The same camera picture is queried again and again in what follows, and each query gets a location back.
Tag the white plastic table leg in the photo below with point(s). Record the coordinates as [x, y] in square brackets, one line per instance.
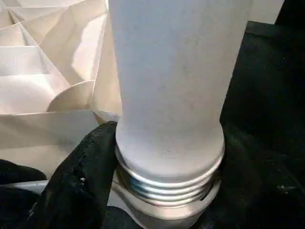
[171, 71]

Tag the black mat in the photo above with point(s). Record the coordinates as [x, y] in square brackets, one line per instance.
[274, 71]

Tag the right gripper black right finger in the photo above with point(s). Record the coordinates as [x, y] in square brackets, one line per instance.
[250, 190]

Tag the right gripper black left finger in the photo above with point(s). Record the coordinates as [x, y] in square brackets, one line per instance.
[78, 179]

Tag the white plastic table top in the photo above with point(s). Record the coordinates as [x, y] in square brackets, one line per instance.
[47, 35]

